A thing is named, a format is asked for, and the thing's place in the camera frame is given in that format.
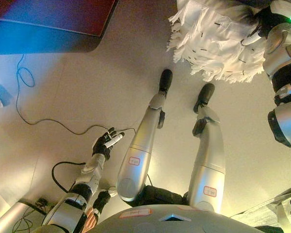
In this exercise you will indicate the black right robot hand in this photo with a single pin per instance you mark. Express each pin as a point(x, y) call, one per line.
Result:
point(264, 20)

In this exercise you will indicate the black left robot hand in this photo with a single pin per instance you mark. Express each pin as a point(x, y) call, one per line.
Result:
point(100, 145)

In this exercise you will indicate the white fringed pillow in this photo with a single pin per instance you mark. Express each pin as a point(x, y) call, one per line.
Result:
point(208, 36)

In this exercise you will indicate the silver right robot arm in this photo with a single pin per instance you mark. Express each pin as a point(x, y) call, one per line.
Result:
point(281, 55)

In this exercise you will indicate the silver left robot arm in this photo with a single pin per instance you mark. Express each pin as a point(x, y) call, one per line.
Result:
point(89, 170)

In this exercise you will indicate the silver left robot leg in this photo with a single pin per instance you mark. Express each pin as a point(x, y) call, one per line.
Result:
point(135, 157)

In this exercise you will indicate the silver robot leg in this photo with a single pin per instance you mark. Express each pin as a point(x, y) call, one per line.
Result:
point(135, 157)
point(208, 157)

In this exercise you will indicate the grey robot torso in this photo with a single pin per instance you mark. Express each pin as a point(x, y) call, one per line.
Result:
point(160, 223)

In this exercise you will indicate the silver right robot leg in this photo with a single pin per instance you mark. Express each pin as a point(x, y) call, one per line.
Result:
point(208, 157)

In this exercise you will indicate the silver metal pole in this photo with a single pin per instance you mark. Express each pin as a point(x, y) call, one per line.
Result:
point(4, 218)

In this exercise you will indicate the dark red wooden table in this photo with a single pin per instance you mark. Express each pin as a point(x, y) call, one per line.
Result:
point(51, 29)

